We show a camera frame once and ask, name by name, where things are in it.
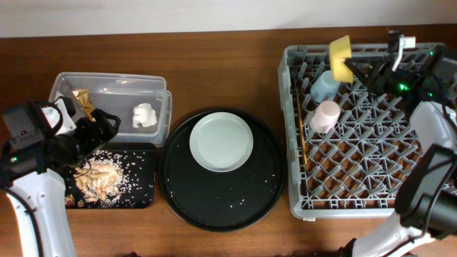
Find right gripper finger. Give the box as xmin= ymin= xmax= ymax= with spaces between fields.
xmin=348 ymin=66 xmax=371 ymax=89
xmin=344 ymin=56 xmax=389 ymax=66

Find yellow bowl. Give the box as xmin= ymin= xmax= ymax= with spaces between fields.
xmin=328 ymin=35 xmax=353 ymax=84

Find blue cup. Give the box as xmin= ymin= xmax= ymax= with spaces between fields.
xmin=310 ymin=70 xmax=341 ymax=103

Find gold snack wrapper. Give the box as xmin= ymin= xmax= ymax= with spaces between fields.
xmin=72 ymin=89 xmax=95 ymax=121

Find rice and peanut shell scraps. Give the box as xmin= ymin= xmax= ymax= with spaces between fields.
xmin=64 ymin=149 xmax=154 ymax=208

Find pink cup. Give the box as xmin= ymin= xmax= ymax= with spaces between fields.
xmin=309 ymin=101 xmax=341 ymax=133

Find white napkin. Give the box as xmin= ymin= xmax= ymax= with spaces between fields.
xmin=132 ymin=103 xmax=157 ymax=129

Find pale grey plate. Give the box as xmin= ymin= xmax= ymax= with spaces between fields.
xmin=189 ymin=111 xmax=254 ymax=173

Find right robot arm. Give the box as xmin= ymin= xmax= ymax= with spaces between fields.
xmin=329 ymin=31 xmax=456 ymax=256

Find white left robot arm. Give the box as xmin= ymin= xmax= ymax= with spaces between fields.
xmin=1 ymin=96 xmax=121 ymax=256

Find grey dishwasher rack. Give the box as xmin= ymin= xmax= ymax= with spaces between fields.
xmin=278 ymin=43 xmax=439 ymax=220

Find clear plastic bin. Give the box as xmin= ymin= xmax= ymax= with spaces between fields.
xmin=49 ymin=72 xmax=172 ymax=147

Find black rectangular tray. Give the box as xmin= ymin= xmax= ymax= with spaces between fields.
xmin=64 ymin=142 xmax=157 ymax=210

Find round black serving tray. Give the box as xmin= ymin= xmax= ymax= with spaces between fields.
xmin=158 ymin=109 xmax=287 ymax=232

